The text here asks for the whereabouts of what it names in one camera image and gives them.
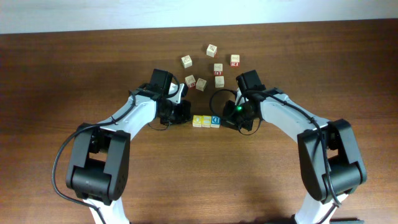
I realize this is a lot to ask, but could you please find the tilted red-sided wooden block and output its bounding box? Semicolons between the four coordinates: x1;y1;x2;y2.
195;78;207;91

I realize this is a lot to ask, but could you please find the K wooden block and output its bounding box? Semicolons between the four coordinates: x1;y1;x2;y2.
185;75;197;88

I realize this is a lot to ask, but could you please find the far right red block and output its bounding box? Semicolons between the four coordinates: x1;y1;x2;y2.
230;54;240;67

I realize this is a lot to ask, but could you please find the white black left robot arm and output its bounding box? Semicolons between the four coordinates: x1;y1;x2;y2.
65;69;191;223

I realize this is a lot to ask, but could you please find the yellow blue wooden block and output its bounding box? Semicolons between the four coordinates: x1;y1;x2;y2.
201;115;212;128

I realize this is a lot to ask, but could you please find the yellow O wooden block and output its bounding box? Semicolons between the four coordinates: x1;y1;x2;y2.
192;115;203;128

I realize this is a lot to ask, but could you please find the top wooden block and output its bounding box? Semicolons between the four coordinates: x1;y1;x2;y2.
206;44;218;58

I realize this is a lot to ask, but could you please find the green A wooden block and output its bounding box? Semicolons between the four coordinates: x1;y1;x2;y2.
215;76;224;88

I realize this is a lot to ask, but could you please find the blue D wooden block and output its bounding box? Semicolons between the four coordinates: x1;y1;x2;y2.
211;116;221;128

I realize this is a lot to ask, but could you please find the middle red wooden block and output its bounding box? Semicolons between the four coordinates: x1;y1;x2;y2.
213;63;223;76

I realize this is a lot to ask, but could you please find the green R wooden block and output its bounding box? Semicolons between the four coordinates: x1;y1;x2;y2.
181;55;193;68

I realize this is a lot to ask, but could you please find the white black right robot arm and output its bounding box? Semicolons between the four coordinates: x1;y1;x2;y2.
221;70;367;223

